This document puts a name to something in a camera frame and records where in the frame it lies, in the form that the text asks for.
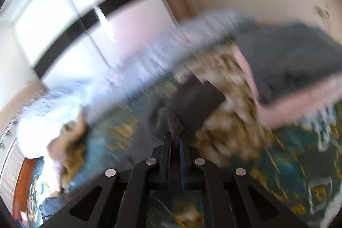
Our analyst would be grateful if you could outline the dark grey sweatpants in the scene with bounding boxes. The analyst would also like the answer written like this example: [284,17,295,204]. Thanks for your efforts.
[143,76,226,144]

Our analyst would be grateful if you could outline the beige fluffy sweater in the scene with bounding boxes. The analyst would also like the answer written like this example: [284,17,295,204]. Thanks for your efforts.
[45,110,87,193]

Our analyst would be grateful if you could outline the teal floral bed blanket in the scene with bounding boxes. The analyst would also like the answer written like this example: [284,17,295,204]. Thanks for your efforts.
[24,40,342,228]

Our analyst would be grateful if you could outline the light blue floral duvet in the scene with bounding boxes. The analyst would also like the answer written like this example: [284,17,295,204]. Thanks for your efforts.
[16,10,258,156]

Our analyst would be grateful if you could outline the beige quilted headboard cover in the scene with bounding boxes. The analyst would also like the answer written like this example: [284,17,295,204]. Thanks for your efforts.
[1,82,47,211]

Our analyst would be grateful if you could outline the pink folded blanket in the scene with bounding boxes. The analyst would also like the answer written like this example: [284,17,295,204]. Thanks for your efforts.
[234,49,341,128]

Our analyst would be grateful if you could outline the grey folded garment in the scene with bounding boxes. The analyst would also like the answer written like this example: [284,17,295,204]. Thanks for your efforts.
[236,23,341,105]

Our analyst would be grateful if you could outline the white black sliding wardrobe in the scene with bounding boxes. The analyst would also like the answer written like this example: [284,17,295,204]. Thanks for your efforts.
[1,0,176,86]

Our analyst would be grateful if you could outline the green hanging plant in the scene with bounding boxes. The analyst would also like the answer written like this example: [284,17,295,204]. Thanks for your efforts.
[314,5,330,28]

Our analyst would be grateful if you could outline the wooden bed frame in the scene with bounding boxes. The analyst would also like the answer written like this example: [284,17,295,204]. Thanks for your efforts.
[12,159,37,221]

